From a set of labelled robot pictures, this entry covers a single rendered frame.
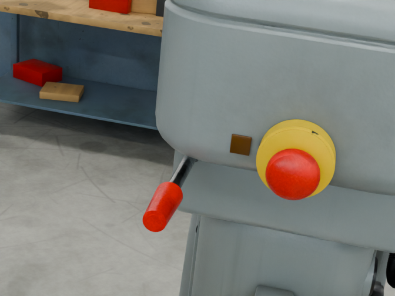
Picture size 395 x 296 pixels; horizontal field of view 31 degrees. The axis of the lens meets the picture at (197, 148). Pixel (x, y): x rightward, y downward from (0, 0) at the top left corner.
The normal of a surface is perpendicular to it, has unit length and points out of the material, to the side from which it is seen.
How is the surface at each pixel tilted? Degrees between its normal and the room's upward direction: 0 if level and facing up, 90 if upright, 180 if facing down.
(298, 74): 90
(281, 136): 90
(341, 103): 90
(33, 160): 0
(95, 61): 90
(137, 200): 0
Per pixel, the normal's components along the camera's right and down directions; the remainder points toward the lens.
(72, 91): 0.11, -0.91
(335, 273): 0.08, 0.41
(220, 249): -0.64, 0.25
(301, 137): -0.21, 0.37
